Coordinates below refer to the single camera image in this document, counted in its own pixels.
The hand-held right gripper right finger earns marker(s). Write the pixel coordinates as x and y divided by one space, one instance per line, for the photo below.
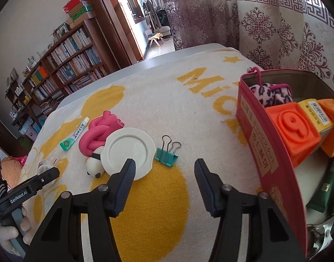
205 185

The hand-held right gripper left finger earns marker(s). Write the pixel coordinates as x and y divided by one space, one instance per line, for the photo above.
126 185

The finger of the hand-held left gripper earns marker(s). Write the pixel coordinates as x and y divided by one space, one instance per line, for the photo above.
44 179

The small white roll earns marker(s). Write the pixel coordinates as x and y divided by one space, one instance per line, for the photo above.
45 165

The small panda toy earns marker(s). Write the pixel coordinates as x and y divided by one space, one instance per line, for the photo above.
93 167

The white round plate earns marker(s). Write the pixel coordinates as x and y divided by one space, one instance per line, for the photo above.
123 147

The teal binder clip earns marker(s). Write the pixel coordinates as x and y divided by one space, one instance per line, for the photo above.
165 155

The white and green ointment tube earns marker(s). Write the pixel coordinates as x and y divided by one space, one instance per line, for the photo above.
75 134

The orange embossed rubber cube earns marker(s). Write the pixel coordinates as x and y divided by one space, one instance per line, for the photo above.
332 136
292 131

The leopard print pouch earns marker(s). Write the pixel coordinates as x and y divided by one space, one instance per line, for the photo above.
265 94

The dark green tube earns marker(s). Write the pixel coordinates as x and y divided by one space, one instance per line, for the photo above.
324 188

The large steel spring clip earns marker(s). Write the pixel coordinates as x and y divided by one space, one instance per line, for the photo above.
324 230

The white and yellow ointment box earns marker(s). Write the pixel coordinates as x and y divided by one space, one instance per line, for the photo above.
317 114

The person's left hand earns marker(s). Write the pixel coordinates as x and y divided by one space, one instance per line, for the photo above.
7 236

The wicker basket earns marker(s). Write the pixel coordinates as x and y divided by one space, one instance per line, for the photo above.
10 172

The pink cloth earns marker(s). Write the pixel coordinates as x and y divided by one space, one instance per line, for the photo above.
20 160

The dark wooden open shelf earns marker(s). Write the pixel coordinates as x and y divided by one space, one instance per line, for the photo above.
22 103

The white and yellow printed blanket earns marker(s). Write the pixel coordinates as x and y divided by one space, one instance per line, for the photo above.
169 101

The wooden bookshelf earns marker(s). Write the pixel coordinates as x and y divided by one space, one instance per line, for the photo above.
74 60

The rows of shelved books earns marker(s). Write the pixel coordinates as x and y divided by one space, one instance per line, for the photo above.
66 54

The wooden stool with yellow cloth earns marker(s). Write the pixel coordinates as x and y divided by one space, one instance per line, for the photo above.
155 36

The grey chair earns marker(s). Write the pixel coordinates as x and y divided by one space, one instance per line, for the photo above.
163 31

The purple patterned curtain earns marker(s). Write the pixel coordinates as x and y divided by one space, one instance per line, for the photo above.
199 19

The tan box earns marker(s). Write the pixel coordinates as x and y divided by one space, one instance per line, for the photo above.
83 17

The white patterned curtain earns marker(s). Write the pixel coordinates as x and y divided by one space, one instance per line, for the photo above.
279 32

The green box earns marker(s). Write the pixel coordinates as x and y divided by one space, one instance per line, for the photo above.
81 8

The red box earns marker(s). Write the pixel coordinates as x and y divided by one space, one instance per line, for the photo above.
74 2

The coat rack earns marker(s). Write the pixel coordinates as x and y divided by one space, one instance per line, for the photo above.
149 5

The picture frame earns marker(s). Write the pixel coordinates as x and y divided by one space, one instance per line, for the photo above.
61 30

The wooden door frame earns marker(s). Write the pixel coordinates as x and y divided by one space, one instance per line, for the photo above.
107 19

